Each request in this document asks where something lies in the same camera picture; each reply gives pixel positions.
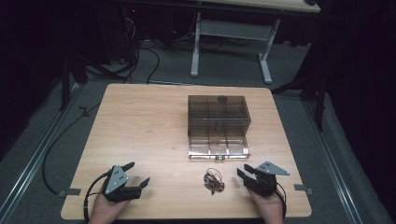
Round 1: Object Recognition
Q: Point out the transparent brown storage box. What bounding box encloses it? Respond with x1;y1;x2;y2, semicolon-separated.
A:
187;94;252;161

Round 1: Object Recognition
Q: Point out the grey tape strip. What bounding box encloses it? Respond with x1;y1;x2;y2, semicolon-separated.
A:
293;183;314;196
57;188;82;199

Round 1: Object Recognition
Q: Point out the white-legged desk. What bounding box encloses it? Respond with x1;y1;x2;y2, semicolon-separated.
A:
190;0;321;86

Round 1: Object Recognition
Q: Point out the bundle of black cables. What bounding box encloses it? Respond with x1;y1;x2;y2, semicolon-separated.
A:
120;12;162;86

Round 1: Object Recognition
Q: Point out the person's right hand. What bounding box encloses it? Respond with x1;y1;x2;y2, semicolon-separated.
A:
247;188;286;224

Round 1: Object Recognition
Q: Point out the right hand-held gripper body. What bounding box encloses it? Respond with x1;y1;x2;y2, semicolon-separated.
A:
247;161;290;198

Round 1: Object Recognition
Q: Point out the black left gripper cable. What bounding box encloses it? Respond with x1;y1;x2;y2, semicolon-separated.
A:
82;172;114;224

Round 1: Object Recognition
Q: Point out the black floor cable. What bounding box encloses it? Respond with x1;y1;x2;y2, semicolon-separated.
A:
41;102;101;196

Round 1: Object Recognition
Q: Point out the metal floor rail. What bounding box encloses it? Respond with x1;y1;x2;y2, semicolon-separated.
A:
302;98;364;224
0;83;84;224

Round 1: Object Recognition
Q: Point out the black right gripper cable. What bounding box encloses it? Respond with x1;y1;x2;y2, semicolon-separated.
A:
275;181;288;220

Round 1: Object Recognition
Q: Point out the clear compartment drawer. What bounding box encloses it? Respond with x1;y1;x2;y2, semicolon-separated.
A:
188;135;251;161

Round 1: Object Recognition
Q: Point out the black metal stand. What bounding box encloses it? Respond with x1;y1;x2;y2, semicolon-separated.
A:
58;50;90;112
271;69;329;133

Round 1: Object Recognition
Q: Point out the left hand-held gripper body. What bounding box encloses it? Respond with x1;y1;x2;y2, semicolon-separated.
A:
101;163;142;203

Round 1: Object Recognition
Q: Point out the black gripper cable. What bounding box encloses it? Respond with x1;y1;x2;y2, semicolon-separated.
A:
82;172;114;224
275;181;288;220

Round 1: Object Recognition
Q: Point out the person's left hand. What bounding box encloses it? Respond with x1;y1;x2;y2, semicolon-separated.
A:
88;189;133;224

